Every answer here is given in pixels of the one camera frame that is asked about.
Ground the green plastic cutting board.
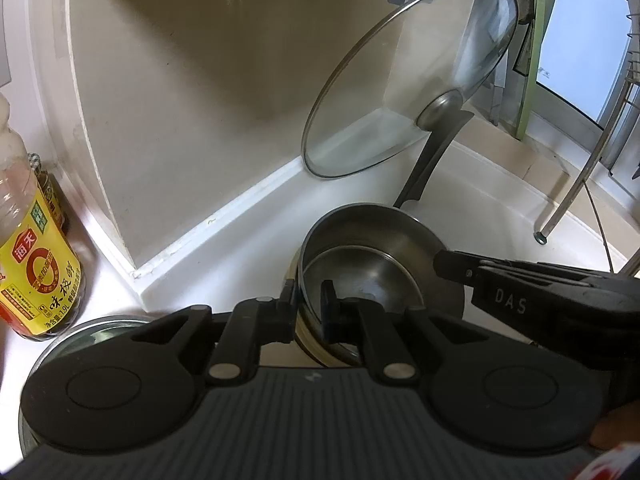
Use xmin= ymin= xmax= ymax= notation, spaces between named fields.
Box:
xmin=515 ymin=0 xmax=546 ymax=141

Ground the stainless steel bowl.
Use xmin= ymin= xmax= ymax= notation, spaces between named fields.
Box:
xmin=296 ymin=204 xmax=465 ymax=320

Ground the yellow label soy sauce bottle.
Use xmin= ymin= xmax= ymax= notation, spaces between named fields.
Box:
xmin=1 ymin=99 xmax=86 ymax=340

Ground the glass pot lid black handle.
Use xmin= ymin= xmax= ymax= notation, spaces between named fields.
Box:
xmin=302 ymin=0 xmax=518 ymax=207

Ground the small dark sauce jar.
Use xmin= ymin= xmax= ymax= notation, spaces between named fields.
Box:
xmin=27 ymin=153 xmax=68 ymax=234

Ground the person's right hand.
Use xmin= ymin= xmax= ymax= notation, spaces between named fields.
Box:
xmin=589 ymin=402 xmax=640 ymax=450

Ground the steel rack leg near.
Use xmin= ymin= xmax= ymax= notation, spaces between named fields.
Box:
xmin=534 ymin=47 xmax=639 ymax=245

